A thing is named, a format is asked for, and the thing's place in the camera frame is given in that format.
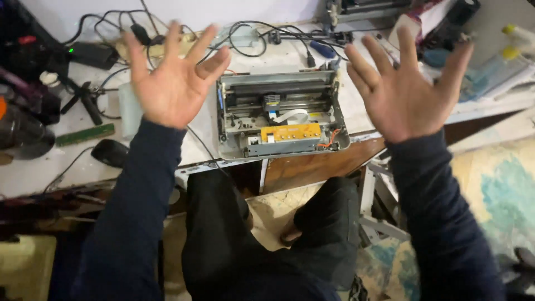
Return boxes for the green circuit board strip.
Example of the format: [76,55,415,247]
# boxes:
[55,123,116,147]

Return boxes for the black mains plug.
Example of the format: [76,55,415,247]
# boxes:
[130,23,152,46]

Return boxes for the black small tripod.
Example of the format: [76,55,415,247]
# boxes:
[60,81,106,126]

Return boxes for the orange circuit board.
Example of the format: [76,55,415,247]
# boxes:
[260,123,322,143]

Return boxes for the person's right hand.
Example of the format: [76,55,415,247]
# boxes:
[344,25,475,144]

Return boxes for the white bottle cap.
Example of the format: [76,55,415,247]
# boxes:
[39,71,62,89]

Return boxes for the black cylinder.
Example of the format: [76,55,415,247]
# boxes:
[421,0,482,52]

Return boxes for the black blower with orange part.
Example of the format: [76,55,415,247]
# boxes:
[0,67,62,161]

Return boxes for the person's left hand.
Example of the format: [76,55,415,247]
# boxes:
[124,20,232,129]

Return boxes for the black power adapter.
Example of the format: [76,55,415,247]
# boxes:
[67,41,120,71]

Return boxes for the beige and teal rug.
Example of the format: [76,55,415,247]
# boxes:
[162,137,535,301]

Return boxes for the black bag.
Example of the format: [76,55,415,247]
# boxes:
[0,0,71,81]

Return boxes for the thin black cable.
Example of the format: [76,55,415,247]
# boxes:
[186,125,230,175]

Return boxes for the pale yellow box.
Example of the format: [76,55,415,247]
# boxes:
[0,234,57,301]

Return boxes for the opened grey printer chassis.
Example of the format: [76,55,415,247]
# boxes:
[216,69,351,162]

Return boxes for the red and white packet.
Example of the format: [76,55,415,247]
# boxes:
[388,0,444,49]

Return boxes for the black print head carriage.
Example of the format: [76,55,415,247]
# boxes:
[263,94,281,113]

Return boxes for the grey printer mechanism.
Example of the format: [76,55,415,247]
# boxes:
[321,0,415,33]

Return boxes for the black computer mouse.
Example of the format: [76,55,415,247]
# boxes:
[91,139,130,169]

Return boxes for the person's foot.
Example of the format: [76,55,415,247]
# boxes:
[279,225,303,248]

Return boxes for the blue handled screwdriver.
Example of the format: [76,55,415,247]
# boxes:
[309,40,337,59]

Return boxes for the beige power strip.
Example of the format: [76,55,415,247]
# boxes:
[115,31,202,60]

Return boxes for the black shoe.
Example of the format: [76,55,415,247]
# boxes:
[497,247,535,295]

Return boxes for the black cable with connector blocks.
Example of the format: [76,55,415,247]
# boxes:
[267,29,354,47]

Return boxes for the blue round lid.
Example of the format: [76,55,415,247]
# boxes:
[422,48,453,69]

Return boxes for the black mouse cable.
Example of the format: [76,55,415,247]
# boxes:
[42,146,95,195]

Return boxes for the tangle of black cables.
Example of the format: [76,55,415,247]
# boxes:
[62,0,170,47]

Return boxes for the person's black trousers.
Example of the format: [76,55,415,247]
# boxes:
[181,169,361,301]

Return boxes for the white metal frame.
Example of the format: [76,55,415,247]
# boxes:
[358,154,411,248]

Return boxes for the ink bottle with yellow cap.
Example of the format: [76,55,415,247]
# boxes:
[459,46,529,103]
[501,24,535,56]

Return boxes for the white flat ribbon cable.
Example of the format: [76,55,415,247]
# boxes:
[271,108,310,125]

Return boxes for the black power cable with plug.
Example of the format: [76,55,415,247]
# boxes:
[288,26,317,69]

